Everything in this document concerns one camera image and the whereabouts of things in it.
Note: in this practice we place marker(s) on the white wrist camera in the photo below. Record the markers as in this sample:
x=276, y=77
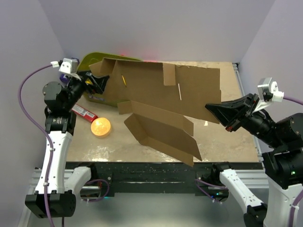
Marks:
x=56, y=64
x=268, y=91

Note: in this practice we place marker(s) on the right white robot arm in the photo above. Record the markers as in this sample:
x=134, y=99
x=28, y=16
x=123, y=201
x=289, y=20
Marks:
x=283, y=164

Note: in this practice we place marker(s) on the red rectangular packet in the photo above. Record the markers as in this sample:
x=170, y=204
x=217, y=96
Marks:
x=84, y=113

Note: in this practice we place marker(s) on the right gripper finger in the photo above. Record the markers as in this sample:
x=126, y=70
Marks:
x=233, y=106
x=231, y=118

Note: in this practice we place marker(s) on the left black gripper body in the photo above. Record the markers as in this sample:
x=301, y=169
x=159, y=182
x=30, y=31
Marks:
x=77, y=87

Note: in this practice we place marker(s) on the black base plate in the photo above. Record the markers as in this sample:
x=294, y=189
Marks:
x=110, y=178

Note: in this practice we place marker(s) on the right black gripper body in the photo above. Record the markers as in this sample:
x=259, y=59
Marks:
x=242, y=119

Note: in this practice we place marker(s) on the orange round sponge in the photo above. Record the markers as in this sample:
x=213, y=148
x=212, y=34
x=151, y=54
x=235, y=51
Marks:
x=101, y=127

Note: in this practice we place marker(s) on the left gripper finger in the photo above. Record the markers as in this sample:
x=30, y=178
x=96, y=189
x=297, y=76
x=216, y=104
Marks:
x=100, y=86
x=91, y=78

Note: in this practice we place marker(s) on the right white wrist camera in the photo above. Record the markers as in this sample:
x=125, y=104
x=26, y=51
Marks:
x=268, y=91

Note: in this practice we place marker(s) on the large cardboard box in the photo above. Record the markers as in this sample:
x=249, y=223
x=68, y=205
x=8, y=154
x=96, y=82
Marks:
x=160, y=99

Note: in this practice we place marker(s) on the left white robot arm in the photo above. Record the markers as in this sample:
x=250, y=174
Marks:
x=59, y=127

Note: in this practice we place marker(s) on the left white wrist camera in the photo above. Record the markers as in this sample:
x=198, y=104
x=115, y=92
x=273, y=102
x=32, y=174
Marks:
x=56, y=64

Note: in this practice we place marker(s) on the purple rectangular box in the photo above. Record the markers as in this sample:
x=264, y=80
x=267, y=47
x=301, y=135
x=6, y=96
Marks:
x=65, y=75

